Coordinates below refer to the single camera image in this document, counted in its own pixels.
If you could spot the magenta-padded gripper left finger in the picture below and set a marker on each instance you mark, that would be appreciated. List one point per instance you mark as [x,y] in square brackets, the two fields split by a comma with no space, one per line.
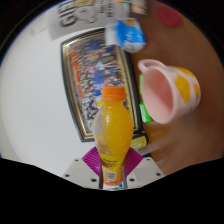
[80,170]

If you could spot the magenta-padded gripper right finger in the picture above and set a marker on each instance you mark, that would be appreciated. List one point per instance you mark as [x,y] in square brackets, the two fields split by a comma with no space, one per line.
[145,170]

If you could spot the orange juice bottle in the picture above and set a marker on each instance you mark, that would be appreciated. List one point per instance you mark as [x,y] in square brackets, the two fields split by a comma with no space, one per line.
[113,126]

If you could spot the brown pump bottle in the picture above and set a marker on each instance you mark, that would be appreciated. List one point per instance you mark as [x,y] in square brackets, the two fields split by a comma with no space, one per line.
[140,140]

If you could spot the pink mug with yellow spots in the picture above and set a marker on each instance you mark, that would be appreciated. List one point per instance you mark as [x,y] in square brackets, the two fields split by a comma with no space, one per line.
[163,93]

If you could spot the framed group picture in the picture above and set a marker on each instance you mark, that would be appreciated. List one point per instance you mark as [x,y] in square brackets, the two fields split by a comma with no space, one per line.
[90,70]

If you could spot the blue tissue pack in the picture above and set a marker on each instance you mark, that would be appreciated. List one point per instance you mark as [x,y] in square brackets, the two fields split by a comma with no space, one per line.
[126,35]

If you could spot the flat round red coaster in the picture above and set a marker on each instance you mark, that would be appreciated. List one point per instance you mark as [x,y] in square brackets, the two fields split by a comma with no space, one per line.
[168,16]

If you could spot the white printed paper bag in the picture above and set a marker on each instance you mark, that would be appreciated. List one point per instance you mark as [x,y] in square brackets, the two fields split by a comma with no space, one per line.
[86,13]

